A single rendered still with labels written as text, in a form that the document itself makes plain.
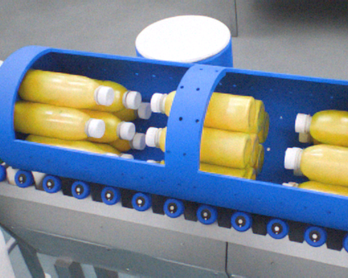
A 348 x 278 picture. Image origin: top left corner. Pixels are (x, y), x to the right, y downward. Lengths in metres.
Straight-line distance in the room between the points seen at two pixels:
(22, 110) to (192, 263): 0.49
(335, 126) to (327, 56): 2.47
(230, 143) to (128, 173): 0.21
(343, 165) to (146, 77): 0.52
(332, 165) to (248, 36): 2.83
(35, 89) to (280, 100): 0.53
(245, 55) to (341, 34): 0.68
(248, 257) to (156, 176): 0.27
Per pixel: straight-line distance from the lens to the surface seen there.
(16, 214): 1.40
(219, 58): 1.53
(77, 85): 1.17
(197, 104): 0.99
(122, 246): 1.27
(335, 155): 0.99
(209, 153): 1.03
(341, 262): 1.11
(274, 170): 1.21
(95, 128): 1.14
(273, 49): 3.60
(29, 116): 1.21
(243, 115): 1.02
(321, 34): 3.76
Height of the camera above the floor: 1.79
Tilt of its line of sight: 38 degrees down
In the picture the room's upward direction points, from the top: 5 degrees counter-clockwise
